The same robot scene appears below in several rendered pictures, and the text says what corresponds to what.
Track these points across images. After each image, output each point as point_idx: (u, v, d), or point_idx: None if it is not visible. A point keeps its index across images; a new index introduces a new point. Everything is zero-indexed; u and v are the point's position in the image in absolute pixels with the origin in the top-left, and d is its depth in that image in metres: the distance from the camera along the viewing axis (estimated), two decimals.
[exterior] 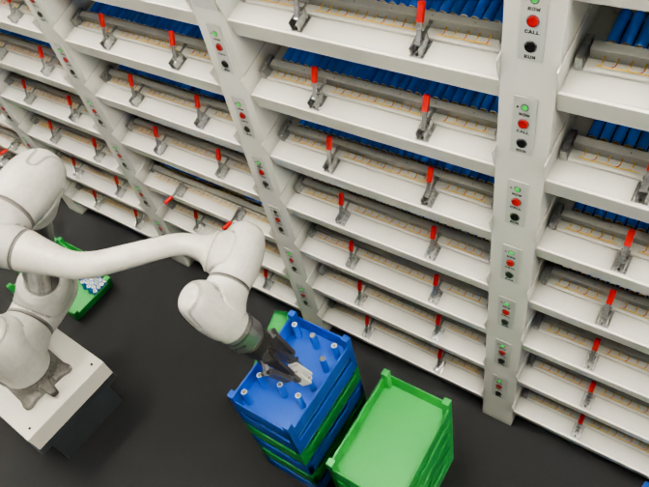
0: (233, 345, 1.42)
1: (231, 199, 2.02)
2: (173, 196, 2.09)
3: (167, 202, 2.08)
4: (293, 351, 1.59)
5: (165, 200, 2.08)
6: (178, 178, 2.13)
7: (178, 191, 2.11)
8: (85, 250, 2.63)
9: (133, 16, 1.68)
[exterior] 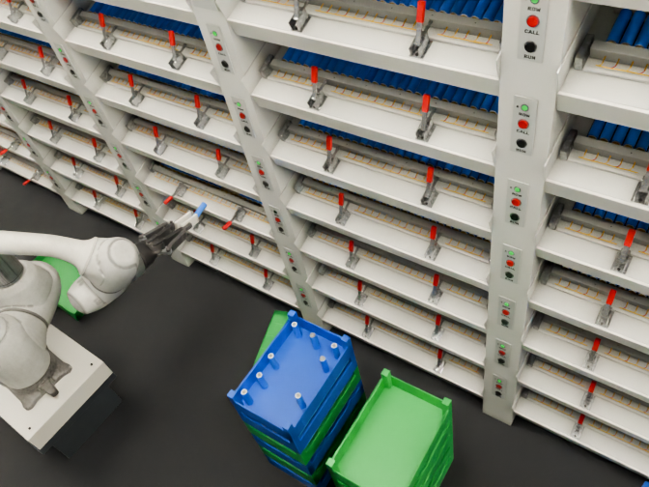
0: None
1: (231, 199, 2.02)
2: (173, 196, 2.09)
3: (167, 202, 2.08)
4: (183, 238, 1.83)
5: (165, 200, 2.08)
6: (178, 178, 2.13)
7: (178, 191, 2.11)
8: None
9: (133, 16, 1.68)
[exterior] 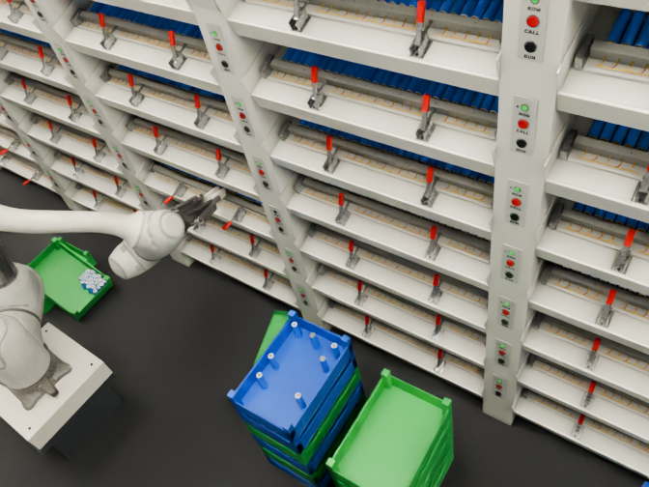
0: None
1: (231, 199, 2.02)
2: (173, 196, 2.09)
3: (167, 202, 2.08)
4: (194, 196, 1.95)
5: (165, 200, 2.08)
6: (178, 178, 2.13)
7: (178, 191, 2.11)
8: (85, 250, 2.63)
9: (133, 16, 1.68)
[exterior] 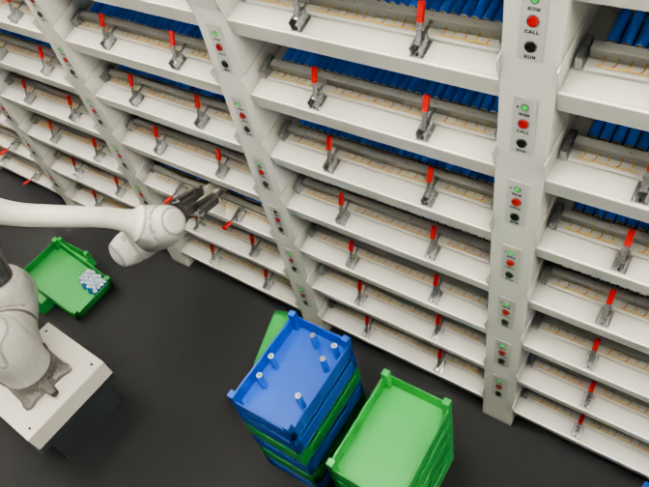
0: None
1: (231, 199, 2.02)
2: (173, 196, 2.09)
3: (167, 202, 2.08)
4: (216, 203, 1.96)
5: (165, 200, 2.08)
6: (178, 178, 2.13)
7: (178, 191, 2.11)
8: (85, 250, 2.63)
9: (133, 16, 1.68)
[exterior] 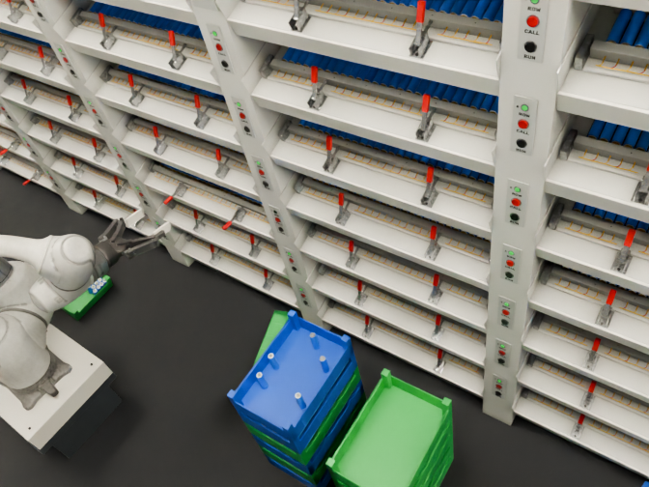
0: (96, 274, 1.71)
1: (231, 199, 2.02)
2: (173, 196, 2.09)
3: (167, 202, 2.08)
4: (115, 220, 1.88)
5: (165, 200, 2.08)
6: (178, 178, 2.13)
7: (178, 191, 2.11)
8: None
9: (133, 16, 1.68)
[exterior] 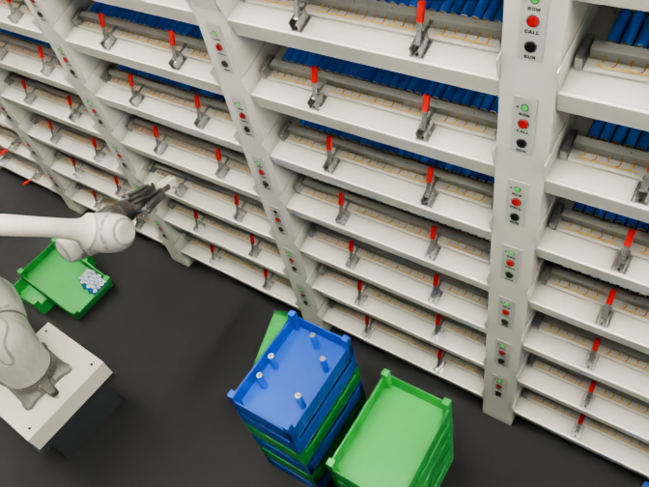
0: None
1: (234, 194, 2.02)
2: (174, 186, 2.08)
3: None
4: (146, 186, 2.03)
5: None
6: (180, 174, 2.13)
7: (179, 188, 2.10)
8: None
9: (133, 16, 1.68)
